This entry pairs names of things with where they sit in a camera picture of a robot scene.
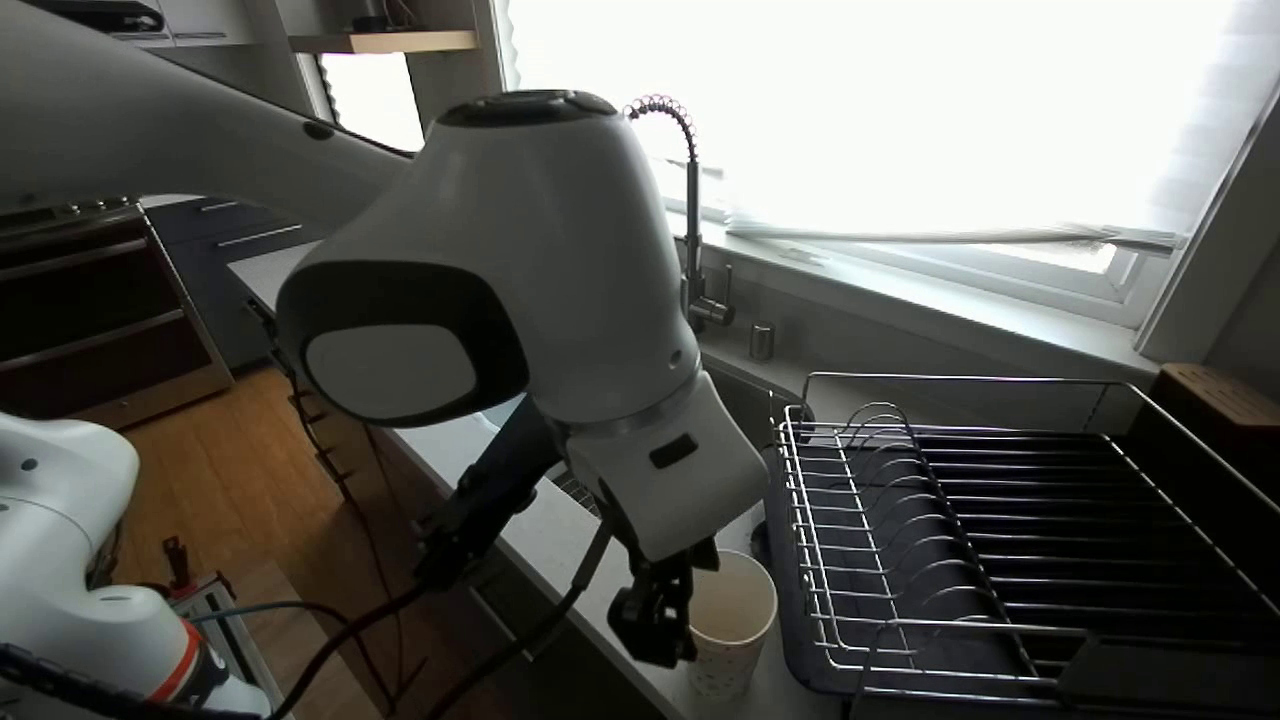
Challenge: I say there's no white paper cup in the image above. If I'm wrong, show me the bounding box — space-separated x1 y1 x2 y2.
684 547 780 700

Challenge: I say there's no black drip tray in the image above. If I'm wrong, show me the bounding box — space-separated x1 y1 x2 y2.
750 415 1280 720

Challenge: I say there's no steel spring neck tap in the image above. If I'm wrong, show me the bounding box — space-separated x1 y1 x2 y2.
624 94 738 337

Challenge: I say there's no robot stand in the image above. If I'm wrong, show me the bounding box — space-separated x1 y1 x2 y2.
165 570 293 720

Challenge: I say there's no window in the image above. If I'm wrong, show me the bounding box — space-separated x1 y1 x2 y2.
497 0 1280 331

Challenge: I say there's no wooden knife block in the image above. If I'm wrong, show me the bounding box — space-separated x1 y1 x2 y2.
1148 362 1280 456

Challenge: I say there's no grey drawer cabinet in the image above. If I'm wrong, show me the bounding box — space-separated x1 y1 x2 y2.
145 194 333 373

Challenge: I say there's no steel oven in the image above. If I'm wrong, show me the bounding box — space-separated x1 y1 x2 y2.
0 195 237 433

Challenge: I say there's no wire dish rack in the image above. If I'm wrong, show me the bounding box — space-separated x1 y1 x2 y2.
770 371 1280 713

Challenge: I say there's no wooden wall shelf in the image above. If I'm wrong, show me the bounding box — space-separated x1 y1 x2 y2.
288 29 481 56

